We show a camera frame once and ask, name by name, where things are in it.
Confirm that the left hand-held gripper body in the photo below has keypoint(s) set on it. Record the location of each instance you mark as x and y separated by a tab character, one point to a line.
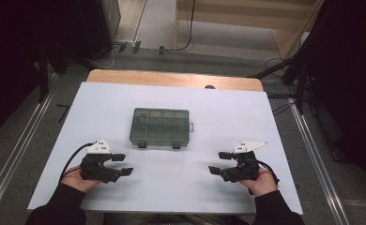
93	170

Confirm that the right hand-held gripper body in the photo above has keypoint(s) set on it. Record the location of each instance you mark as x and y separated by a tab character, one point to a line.
242	170

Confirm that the smoky clear compartment box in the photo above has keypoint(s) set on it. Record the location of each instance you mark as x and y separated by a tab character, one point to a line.
159	128

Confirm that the person's left hand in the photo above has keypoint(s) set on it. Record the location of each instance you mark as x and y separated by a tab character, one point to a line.
76	182

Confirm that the person's right hand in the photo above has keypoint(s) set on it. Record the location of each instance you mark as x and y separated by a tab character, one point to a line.
262	184

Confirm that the dark round table grommet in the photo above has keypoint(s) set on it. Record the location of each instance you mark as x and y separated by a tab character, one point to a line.
209	87

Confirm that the wooden table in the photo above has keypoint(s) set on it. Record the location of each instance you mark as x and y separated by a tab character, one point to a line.
159	78

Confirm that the black upright stand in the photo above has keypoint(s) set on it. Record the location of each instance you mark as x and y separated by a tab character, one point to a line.
43	78

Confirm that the black tripod stand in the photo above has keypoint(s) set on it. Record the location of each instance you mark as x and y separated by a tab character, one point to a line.
284	64

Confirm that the black plug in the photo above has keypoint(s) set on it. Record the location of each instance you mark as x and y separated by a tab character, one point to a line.
161	50
122	47

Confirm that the dark cabinet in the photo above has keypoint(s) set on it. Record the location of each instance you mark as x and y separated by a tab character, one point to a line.
96	25

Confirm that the metal floor rail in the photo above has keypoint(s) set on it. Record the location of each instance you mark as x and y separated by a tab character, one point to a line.
15	156
318	165

